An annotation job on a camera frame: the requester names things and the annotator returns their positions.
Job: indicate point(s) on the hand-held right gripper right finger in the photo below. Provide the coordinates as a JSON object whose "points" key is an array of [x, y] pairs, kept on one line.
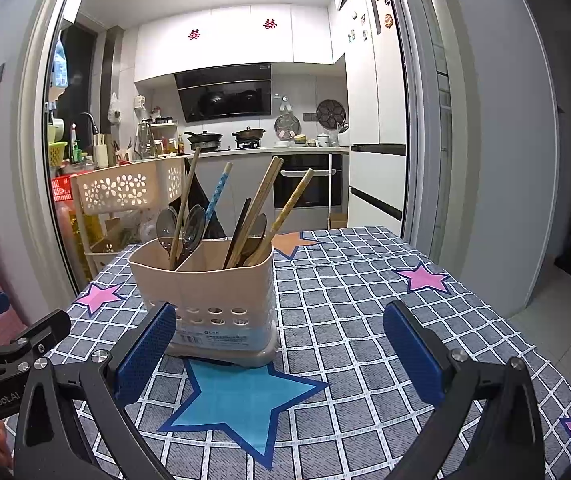
{"points": [[413, 355]]}

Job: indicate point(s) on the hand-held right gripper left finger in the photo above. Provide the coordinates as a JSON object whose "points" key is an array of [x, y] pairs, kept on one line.
{"points": [[148, 355]]}

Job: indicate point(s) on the beige plastic utensil holder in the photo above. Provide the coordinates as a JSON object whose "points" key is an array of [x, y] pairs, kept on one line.
{"points": [[225, 300]]}

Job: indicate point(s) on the dark chopstick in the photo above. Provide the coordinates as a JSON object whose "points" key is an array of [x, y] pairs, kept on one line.
{"points": [[239, 230]]}

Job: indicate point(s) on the blue patterned chopstick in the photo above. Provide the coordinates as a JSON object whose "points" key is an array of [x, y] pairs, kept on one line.
{"points": [[219, 195]]}

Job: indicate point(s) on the grey checked star tablecloth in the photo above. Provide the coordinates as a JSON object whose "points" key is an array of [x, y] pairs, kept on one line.
{"points": [[365, 280]]}

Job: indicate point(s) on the yellow oil bottle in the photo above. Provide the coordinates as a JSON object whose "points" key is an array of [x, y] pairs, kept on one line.
{"points": [[77, 240]]}

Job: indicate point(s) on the beige flower-cutout trolley rack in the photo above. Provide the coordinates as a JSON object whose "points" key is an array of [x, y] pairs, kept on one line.
{"points": [[115, 190]]}

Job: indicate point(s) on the cardboard box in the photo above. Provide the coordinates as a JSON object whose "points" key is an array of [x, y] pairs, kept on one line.
{"points": [[338, 221]]}

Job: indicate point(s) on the green plastic basket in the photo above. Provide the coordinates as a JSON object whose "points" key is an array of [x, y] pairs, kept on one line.
{"points": [[60, 155]]}

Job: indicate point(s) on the white knife block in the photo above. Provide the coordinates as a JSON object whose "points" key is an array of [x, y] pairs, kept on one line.
{"points": [[101, 152]]}

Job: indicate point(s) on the black built-in oven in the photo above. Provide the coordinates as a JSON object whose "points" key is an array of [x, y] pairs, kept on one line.
{"points": [[310, 185]]}

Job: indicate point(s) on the black kitchen faucet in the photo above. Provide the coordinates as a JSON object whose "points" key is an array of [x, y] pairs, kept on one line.
{"points": [[88, 122]]}

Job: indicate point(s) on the glass jug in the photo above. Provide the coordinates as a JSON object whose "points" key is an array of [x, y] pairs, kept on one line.
{"points": [[146, 137]]}

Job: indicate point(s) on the grey kitchen counter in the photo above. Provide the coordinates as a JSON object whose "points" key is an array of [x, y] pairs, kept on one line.
{"points": [[245, 160]]}

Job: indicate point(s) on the black wok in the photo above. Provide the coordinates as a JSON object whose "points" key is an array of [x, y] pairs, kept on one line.
{"points": [[204, 140], [249, 136]]}

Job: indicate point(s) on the white plastic bag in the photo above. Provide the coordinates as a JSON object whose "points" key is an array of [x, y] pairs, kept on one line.
{"points": [[113, 109]]}

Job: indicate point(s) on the white fridge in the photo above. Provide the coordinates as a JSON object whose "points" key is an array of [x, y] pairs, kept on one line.
{"points": [[375, 110]]}

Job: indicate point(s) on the dark round tray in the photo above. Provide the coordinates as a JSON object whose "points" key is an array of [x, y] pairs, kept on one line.
{"points": [[331, 113]]}

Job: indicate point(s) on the round metal steamer rack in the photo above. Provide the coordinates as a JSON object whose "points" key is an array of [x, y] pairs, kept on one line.
{"points": [[288, 127]]}

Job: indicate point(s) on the black range hood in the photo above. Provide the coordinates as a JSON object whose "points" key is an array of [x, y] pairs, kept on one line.
{"points": [[225, 95]]}

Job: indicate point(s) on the white upper kitchen cabinets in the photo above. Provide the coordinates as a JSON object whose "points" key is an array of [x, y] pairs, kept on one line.
{"points": [[235, 45]]}

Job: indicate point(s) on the red paper decoration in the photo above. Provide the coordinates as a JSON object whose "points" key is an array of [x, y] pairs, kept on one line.
{"points": [[270, 23], [194, 34]]}

